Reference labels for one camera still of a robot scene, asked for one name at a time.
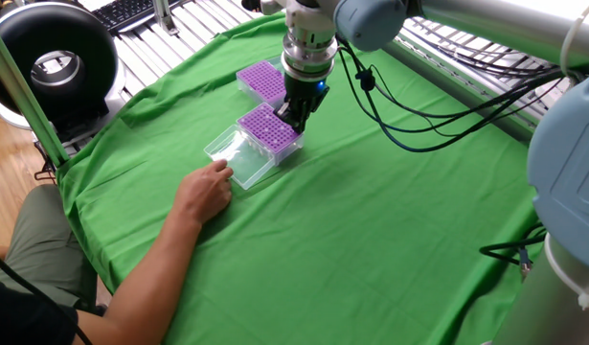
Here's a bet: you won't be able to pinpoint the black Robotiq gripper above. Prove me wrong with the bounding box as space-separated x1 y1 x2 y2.
273 71 331 136

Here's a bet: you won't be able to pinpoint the purple pipette tip box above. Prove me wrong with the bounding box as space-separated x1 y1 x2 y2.
203 102 306 192
236 56 295 109

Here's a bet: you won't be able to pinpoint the bare human forearm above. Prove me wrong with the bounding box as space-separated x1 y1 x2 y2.
73 210 202 345

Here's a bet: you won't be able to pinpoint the bare human hand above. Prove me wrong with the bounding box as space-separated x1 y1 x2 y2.
171 158 234 226

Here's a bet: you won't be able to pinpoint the green table cloth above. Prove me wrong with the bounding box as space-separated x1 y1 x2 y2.
56 11 549 345

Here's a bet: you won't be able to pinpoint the silver metal stand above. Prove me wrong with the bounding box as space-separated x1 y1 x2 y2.
152 0 180 37

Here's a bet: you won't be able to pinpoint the black computer keyboard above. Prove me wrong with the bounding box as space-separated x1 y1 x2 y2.
90 0 180 33

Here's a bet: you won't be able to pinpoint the olive trousers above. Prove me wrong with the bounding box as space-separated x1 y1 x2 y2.
0 184 99 312

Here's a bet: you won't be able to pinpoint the black shirt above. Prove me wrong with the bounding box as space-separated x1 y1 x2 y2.
0 275 79 345

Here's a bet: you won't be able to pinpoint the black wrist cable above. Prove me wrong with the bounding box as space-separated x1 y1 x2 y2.
336 37 563 153

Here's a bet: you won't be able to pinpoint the white wrist mounting bracket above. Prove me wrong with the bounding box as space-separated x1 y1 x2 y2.
260 0 343 35

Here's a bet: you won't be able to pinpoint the green frame post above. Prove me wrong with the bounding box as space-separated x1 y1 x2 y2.
0 16 70 169

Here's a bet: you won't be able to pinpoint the black ring-shaped device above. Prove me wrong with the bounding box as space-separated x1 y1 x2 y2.
0 0 127 145

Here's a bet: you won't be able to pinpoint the thin black cable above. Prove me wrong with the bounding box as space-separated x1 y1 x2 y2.
0 246 94 345

